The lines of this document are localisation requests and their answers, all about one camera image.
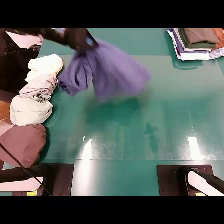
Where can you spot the purple T-shirt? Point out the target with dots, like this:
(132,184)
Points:
(113,71)

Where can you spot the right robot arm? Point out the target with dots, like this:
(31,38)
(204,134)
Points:
(200,181)

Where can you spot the cream garment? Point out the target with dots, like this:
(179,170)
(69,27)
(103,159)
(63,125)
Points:
(30,111)

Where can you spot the maroon garment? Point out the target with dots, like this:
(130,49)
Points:
(24,144)

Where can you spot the white folded garment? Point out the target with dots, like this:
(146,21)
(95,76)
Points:
(193,55)

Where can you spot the dark green folded garment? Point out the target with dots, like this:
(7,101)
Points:
(186,41)

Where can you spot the black garment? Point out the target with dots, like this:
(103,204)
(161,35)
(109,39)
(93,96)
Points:
(13,66)

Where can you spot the grey-brown folded garment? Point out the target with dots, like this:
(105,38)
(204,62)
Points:
(200,35)

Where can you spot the orange folded garment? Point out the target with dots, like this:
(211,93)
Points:
(220,35)

